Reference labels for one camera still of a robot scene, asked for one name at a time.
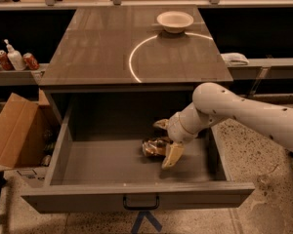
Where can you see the open grey top drawer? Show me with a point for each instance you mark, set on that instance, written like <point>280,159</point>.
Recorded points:
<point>99,159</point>

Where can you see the folded white cloth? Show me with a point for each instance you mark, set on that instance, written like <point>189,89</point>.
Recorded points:
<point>234,59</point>

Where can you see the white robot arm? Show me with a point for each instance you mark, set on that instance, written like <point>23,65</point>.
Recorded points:
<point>212,104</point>

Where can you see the grey cabinet counter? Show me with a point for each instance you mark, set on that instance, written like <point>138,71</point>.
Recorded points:
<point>124,47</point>

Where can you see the white paper bowl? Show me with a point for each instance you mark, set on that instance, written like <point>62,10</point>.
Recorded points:
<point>175,21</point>

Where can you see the grey low shelf left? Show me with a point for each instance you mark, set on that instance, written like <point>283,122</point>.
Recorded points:
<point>22,78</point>

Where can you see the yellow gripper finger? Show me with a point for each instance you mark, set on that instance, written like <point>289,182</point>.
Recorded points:
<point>161,124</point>
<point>173,154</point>

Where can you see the red soda can right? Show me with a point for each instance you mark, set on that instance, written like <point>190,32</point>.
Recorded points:
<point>31,61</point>

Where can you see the red soda can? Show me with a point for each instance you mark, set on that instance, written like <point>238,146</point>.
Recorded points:
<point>31,61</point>
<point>4,61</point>

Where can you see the red soda can left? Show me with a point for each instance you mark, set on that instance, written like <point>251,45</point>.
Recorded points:
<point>4,61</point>

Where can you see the grey low shelf right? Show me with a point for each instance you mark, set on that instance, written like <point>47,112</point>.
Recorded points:
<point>263,68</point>

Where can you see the crushed orange can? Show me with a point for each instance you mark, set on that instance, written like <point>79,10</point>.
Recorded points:
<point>156,146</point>

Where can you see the brown cardboard box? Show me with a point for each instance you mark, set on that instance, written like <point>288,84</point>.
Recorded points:
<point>25,127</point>

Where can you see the black drawer handle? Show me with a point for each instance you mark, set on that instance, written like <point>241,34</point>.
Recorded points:
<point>140,202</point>

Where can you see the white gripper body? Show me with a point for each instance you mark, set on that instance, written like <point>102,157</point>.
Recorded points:
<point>176,130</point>

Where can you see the white pump bottle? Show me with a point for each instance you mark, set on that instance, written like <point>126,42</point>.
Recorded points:
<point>15,57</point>

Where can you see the grey low shelf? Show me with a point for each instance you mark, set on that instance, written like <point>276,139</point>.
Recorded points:
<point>22,78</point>
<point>263,68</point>

